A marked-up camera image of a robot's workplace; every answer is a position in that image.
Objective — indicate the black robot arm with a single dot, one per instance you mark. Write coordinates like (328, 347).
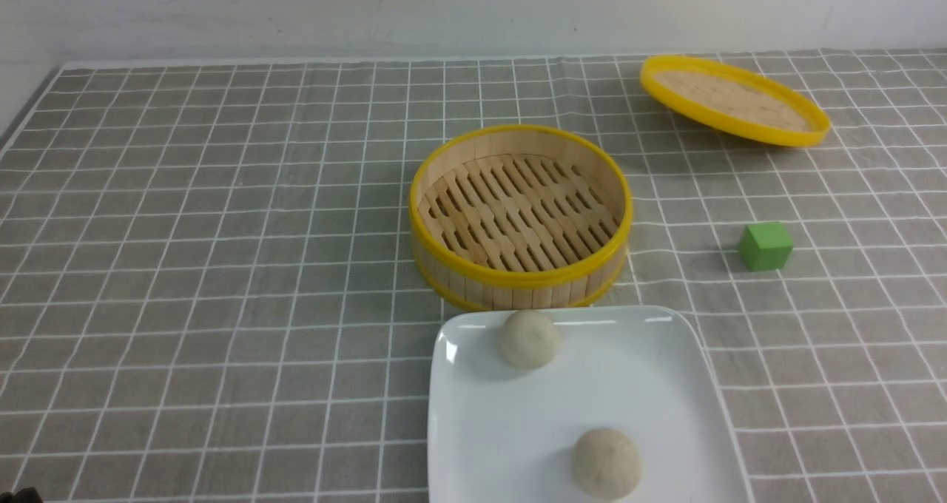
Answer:
(26, 495)

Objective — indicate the yellow rimmed bamboo steamer lid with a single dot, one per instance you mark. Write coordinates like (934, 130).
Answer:
(735, 101)

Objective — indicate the yellow rimmed bamboo steamer basket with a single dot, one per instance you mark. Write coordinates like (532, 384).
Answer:
(519, 216)

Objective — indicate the grey checked tablecloth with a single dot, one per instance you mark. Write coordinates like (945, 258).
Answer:
(208, 290)

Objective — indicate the round beige steamed bun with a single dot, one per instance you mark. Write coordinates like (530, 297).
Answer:
(606, 464)

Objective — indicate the white square plate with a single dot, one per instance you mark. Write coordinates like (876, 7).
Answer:
(501, 434)

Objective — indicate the round white steamed bun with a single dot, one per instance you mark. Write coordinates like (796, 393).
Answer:
(528, 339)

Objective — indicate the green cube block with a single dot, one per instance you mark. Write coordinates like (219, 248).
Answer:
(765, 246)

